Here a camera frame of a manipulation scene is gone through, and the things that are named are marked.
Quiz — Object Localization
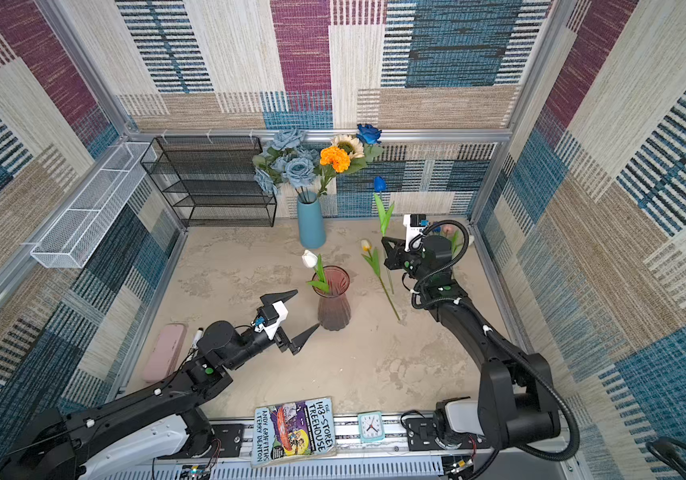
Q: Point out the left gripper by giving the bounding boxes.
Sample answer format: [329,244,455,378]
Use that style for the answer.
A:
[223,291,316,374]

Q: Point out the red ribbed glass vase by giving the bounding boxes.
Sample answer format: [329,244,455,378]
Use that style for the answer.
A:
[309,266,351,331]

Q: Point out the yellow tulip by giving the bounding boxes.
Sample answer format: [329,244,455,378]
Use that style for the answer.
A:
[361,239,401,322]

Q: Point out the white tulip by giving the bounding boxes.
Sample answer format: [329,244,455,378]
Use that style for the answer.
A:
[301,250,331,295]

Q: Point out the blue tulip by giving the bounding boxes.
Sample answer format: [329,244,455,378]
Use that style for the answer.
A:
[369,176,394,300]

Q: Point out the blue ceramic vase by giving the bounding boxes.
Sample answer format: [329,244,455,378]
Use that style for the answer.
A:
[297,192,326,250]

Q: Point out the cream sunflower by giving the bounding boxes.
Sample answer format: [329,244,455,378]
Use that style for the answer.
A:
[331,135,367,174]

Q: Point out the dark blue rose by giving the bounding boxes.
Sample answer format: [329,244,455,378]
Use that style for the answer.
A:
[357,124,384,162]

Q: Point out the orange marigold flower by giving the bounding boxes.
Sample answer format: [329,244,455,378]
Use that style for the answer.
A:
[315,146,351,196]

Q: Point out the pale blue rose bouquet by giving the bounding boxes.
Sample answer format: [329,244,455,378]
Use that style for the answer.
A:
[252,129,320,204]

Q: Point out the tulip bunch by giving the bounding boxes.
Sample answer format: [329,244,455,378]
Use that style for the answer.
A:
[439,224,464,257]

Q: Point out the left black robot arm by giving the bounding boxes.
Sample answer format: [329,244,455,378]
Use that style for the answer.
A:
[0,290,315,479]

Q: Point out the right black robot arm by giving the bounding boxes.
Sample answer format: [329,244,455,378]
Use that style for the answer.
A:
[381,235,580,462]

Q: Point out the black marker pen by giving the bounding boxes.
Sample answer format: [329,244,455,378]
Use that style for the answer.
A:
[191,328,204,349]

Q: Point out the colourful treehouse book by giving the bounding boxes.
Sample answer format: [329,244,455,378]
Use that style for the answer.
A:
[251,397,337,468]

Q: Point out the pink pencil case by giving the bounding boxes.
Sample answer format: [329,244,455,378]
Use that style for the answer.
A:
[141,323,187,383]

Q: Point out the small mint alarm clock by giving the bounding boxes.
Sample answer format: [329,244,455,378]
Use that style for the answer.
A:
[357,411,385,443]

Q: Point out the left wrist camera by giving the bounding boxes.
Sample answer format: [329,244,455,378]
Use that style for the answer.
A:
[252,300,288,340]

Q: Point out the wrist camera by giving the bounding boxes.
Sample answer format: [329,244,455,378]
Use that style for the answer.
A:
[403,214,428,251]
[252,300,288,340]

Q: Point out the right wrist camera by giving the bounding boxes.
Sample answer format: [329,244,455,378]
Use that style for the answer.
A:
[403,214,428,251]

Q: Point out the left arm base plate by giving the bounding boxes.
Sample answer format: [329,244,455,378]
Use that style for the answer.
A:
[192,423,245,460]

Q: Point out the black wire mesh shelf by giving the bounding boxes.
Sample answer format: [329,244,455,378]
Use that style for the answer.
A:
[140,136,277,228]

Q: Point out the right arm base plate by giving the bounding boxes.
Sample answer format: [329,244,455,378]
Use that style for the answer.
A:
[399,410,485,452]

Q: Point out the white wire mesh basket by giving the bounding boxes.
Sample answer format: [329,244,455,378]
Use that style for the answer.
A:
[31,142,150,269]

